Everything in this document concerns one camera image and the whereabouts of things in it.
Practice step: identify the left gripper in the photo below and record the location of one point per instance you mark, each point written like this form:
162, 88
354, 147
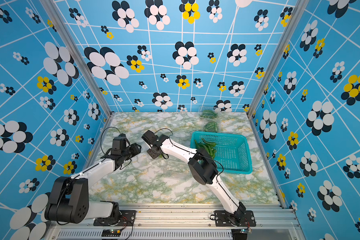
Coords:
135, 148

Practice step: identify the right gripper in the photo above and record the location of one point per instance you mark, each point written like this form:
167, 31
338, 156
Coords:
153, 156

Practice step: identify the green pepper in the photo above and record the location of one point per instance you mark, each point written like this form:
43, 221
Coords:
210, 147
201, 146

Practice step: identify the teal plastic basket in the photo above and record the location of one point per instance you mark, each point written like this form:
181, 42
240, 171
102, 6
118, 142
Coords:
232, 151

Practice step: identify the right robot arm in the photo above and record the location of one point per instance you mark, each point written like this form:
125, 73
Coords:
203, 169

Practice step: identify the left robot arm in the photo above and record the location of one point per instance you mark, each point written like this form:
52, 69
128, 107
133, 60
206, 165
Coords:
69, 199

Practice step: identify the left circuit board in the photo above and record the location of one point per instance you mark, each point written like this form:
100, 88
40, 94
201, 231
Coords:
111, 233

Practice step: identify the circuit board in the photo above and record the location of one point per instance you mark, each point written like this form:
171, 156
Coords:
111, 233
240, 234

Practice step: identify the right circuit board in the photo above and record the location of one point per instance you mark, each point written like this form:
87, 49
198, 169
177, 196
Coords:
240, 234

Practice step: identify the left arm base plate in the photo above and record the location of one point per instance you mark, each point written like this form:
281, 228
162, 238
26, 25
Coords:
123, 218

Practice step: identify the aluminium front rail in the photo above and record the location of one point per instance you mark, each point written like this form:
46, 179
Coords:
186, 222

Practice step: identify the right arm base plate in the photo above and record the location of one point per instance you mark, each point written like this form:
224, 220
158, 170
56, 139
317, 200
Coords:
225, 219

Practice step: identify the left frame post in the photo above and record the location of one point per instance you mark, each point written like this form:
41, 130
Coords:
67, 38

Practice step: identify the frame post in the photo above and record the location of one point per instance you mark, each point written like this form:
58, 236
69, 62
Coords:
67, 38
276, 57

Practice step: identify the right frame post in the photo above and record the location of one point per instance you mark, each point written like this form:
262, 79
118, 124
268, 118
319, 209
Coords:
276, 57

